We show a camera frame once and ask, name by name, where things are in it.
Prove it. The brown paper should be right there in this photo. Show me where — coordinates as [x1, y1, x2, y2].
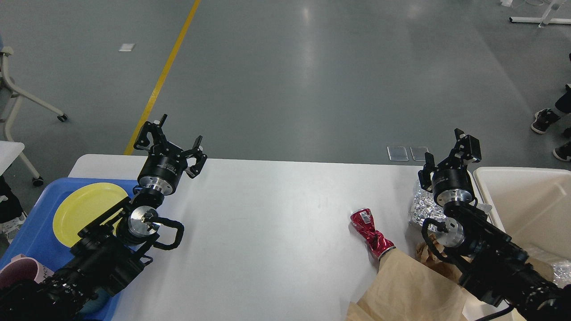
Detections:
[416, 241, 461, 283]

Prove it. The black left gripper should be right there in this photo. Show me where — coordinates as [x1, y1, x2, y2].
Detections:
[134, 114, 208, 196]

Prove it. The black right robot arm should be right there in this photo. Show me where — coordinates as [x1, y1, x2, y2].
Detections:
[418, 128, 571, 321]

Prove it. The white chair frame with casters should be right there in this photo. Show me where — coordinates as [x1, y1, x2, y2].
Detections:
[0, 45, 69, 187]

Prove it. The person's black sneaker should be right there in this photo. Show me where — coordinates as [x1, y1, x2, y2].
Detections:
[530, 108, 561, 135]

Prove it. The aluminium foil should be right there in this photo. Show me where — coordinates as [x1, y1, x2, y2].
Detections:
[408, 179, 447, 232]

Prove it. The white paper scrap on floor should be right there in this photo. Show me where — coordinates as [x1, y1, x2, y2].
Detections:
[118, 43, 135, 52]

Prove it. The pink ribbed mug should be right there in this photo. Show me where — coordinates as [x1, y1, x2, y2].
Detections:
[0, 254, 54, 289]

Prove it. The clear floor plate left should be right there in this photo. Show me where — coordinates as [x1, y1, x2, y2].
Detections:
[387, 146, 409, 162]

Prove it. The yellow plastic plate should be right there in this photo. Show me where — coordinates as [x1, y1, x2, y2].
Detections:
[52, 182, 128, 248]

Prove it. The crushed red soda can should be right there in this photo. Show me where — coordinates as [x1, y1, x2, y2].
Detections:
[349, 208, 396, 260]

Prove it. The white stand base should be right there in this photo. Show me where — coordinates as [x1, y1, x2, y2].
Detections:
[509, 0, 571, 27]

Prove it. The blue plastic tray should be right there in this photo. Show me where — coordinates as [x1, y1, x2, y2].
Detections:
[1, 177, 145, 321]

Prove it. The white side table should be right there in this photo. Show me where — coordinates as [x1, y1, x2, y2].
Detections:
[0, 140, 25, 175]

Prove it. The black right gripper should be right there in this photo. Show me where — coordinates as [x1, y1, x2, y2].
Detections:
[418, 128, 483, 206]

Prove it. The foil inside bin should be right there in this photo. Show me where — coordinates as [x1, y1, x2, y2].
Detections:
[524, 245, 571, 288]

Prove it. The brown paper bag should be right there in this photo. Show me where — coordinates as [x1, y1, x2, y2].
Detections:
[345, 249, 467, 321]

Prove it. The beige plastic bin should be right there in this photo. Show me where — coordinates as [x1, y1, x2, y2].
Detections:
[473, 167, 571, 260]

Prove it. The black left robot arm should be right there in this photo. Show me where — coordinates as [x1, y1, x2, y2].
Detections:
[1, 115, 207, 321]

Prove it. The dark green mug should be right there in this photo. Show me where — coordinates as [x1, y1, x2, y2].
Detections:
[79, 289, 110, 315]

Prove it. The clear floor plate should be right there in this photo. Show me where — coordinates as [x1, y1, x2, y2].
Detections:
[387, 146, 409, 162]
[410, 146, 430, 162]

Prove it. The clear floor plate right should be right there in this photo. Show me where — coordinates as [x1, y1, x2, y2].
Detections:
[410, 146, 430, 162]

